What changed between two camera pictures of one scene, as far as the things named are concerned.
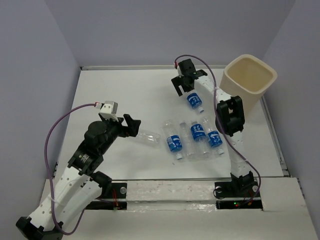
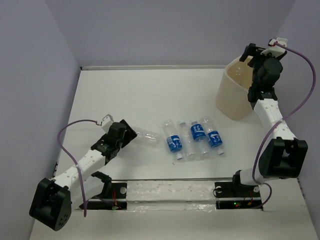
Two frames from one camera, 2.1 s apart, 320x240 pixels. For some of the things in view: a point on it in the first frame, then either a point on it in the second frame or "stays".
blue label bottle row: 200,140 stays
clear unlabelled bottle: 148,139 stays
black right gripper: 178,81 to 251,50
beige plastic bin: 248,77 stays
